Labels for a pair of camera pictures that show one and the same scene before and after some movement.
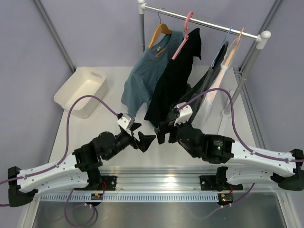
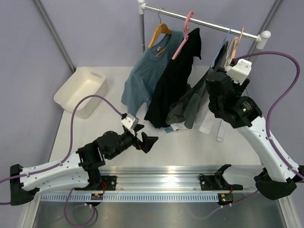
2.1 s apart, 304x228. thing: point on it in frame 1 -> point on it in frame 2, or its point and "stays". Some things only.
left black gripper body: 125,139 stays
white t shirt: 202,113 -> 207,120
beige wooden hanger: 221,75 stays
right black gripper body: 173,129 -> 240,89
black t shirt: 173,81 stays
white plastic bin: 82,81 stays
